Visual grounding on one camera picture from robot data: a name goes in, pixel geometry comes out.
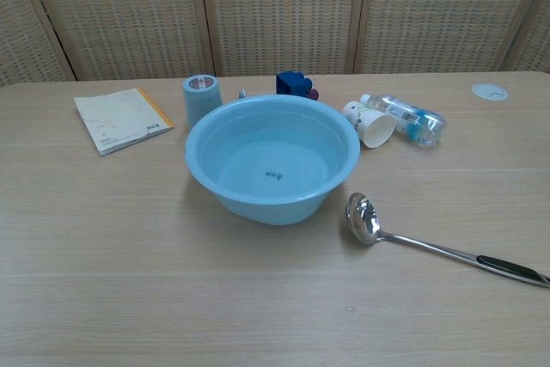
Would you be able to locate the stainless steel ladle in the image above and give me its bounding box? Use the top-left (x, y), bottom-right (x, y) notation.
top-left (345, 192), bottom-right (550, 290)

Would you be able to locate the light blue plastic basin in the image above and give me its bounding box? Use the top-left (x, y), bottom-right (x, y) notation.
top-left (184, 94), bottom-right (361, 227)

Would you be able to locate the clear plastic water bottle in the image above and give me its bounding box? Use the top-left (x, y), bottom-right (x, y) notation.
top-left (359, 92), bottom-right (448, 149)

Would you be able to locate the blue toy building block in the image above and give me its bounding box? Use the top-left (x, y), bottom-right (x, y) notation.
top-left (275, 70), bottom-right (314, 97)

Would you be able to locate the light blue plastic mug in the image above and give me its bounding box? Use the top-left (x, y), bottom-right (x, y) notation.
top-left (181, 74), bottom-right (248, 132)

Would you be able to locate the white paper cup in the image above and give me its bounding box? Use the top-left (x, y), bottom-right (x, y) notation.
top-left (342, 101), bottom-right (397, 150)

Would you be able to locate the woven folding screen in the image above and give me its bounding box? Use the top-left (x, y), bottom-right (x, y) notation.
top-left (0, 0), bottom-right (550, 88)

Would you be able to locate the white notebook with orange spine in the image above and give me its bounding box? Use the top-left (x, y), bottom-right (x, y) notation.
top-left (73, 87), bottom-right (175, 157)

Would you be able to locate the white round table grommet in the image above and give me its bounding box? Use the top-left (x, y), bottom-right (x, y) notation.
top-left (470, 83), bottom-right (510, 101)

